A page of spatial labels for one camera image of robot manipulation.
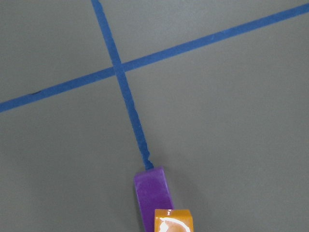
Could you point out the purple trapezoid block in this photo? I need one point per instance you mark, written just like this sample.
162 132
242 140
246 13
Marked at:
153 193

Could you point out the orange trapezoid block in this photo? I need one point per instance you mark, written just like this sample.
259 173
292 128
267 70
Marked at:
173 220

